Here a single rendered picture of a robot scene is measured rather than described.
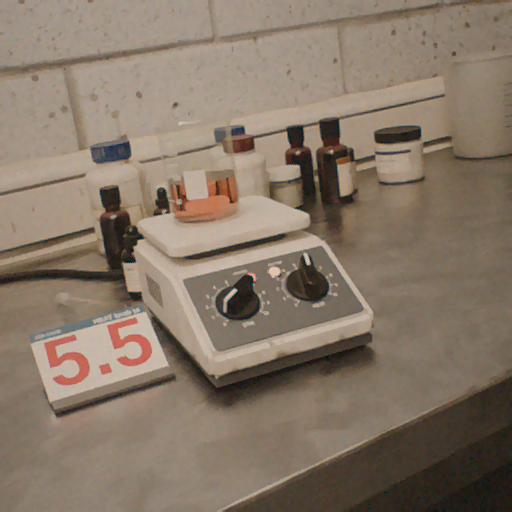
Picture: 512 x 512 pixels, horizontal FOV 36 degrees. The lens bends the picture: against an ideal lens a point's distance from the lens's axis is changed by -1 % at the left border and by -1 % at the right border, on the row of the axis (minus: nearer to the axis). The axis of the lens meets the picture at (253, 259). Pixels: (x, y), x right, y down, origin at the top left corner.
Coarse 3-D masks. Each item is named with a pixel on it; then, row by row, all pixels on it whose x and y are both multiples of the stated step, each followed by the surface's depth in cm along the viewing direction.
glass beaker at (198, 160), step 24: (192, 120) 67; (216, 120) 67; (168, 144) 63; (192, 144) 62; (216, 144) 62; (168, 168) 64; (192, 168) 62; (216, 168) 63; (168, 192) 65; (192, 192) 63; (216, 192) 63; (192, 216) 64; (216, 216) 64
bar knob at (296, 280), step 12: (300, 264) 58; (312, 264) 58; (288, 276) 59; (300, 276) 59; (312, 276) 57; (324, 276) 59; (288, 288) 58; (300, 288) 58; (312, 288) 57; (324, 288) 58
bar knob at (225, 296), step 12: (252, 276) 57; (228, 288) 58; (240, 288) 56; (252, 288) 57; (216, 300) 57; (228, 300) 55; (240, 300) 56; (252, 300) 57; (228, 312) 56; (240, 312) 56; (252, 312) 56
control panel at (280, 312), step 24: (264, 264) 60; (288, 264) 60; (192, 288) 58; (216, 288) 58; (264, 288) 58; (336, 288) 59; (216, 312) 56; (264, 312) 57; (288, 312) 57; (312, 312) 57; (336, 312) 57; (216, 336) 55; (240, 336) 55; (264, 336) 55
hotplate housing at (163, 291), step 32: (160, 256) 64; (192, 256) 62; (224, 256) 61; (256, 256) 61; (160, 288) 63; (352, 288) 59; (160, 320) 66; (192, 320) 56; (352, 320) 57; (192, 352) 57; (224, 352) 54; (256, 352) 55; (288, 352) 56; (320, 352) 57; (224, 384) 55
